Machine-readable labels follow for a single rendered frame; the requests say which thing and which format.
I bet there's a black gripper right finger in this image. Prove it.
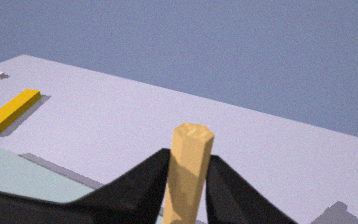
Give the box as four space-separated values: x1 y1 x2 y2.
205 155 299 224

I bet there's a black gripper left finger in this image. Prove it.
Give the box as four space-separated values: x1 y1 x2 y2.
0 148 171 224

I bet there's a small white block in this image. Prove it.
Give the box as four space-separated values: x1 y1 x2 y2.
0 72 6 79

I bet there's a yellow flat bar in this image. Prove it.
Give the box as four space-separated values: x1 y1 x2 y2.
0 89 41 132

